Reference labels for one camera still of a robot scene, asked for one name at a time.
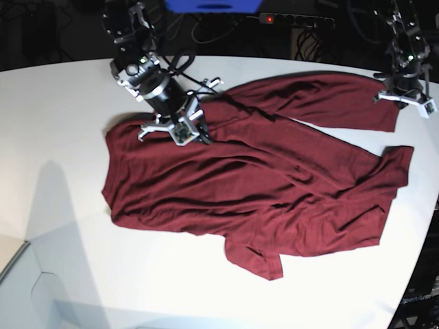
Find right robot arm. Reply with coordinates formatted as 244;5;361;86
102;1;222;146

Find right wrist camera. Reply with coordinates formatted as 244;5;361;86
170;123;200;146

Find blue box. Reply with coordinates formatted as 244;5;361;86
165;0;263;14

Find dark red t-shirt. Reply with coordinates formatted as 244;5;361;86
102;72;414;280

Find black power strip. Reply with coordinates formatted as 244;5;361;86
258;12;335;28

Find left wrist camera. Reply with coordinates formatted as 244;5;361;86
418;99;438;119

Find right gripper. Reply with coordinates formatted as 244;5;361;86
138;77;224;145

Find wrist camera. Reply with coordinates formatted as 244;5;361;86
170;123;200;146
418;99;438;119

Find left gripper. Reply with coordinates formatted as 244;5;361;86
373;63;436;110

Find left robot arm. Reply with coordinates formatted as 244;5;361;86
346;1;438;119

